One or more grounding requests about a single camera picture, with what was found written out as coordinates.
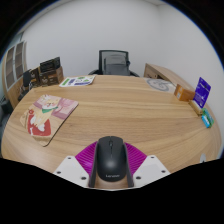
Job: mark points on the small blue box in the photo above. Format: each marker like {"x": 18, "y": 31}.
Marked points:
{"x": 205, "y": 121}

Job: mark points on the black cardboard box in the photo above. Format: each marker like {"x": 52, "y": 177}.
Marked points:
{"x": 50, "y": 64}

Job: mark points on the black computer mouse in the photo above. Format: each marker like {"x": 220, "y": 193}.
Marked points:
{"x": 111, "y": 160}

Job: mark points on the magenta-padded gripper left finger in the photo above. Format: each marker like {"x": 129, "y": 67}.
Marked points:
{"x": 71, "y": 168}

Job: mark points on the purple upright card package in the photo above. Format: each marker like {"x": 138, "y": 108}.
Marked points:
{"x": 202, "y": 92}

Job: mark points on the tall brown cardboard box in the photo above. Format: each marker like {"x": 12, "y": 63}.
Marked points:
{"x": 35, "y": 77}

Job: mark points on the orange brown box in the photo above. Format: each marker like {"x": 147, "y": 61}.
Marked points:
{"x": 184, "y": 93}

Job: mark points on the black leather sofa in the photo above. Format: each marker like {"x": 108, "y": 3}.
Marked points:
{"x": 4, "y": 113}

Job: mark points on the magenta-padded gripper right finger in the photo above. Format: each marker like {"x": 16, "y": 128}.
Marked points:
{"x": 151, "y": 168}

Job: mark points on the wooden side desk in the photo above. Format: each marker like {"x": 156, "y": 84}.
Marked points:
{"x": 163, "y": 71}

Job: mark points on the small green box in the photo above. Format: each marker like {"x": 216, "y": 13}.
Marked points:
{"x": 210, "y": 116}

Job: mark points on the round grey patterned disc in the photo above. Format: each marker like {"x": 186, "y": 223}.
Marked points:
{"x": 157, "y": 84}

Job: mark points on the wide brown cardboard box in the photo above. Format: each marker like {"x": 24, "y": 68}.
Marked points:
{"x": 51, "y": 77}

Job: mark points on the black mesh office chair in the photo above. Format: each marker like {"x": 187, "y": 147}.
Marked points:
{"x": 113, "y": 52}

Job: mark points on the white printed paper sheet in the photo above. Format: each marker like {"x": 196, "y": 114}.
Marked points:
{"x": 77, "y": 81}

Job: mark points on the cartoon print mouse pad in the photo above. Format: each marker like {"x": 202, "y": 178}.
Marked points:
{"x": 46, "y": 116}

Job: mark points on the wooden shelf cabinet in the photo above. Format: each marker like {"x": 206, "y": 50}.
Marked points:
{"x": 11, "y": 85}

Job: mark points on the grey backpack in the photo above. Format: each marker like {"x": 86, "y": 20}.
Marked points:
{"x": 116, "y": 66}

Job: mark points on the small black chair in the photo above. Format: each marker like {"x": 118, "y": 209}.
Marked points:
{"x": 26, "y": 78}

